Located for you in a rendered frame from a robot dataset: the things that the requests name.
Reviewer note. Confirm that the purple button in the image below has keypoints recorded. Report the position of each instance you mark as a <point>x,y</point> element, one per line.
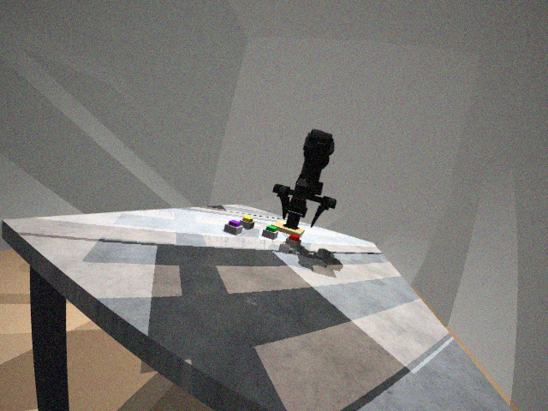
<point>233,227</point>

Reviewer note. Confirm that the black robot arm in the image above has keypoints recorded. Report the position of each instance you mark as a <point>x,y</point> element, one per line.
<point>318,146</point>

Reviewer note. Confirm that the red button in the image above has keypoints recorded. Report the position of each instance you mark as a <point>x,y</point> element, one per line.
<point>294,241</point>

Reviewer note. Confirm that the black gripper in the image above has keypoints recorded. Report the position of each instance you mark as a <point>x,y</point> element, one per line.
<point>283,192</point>

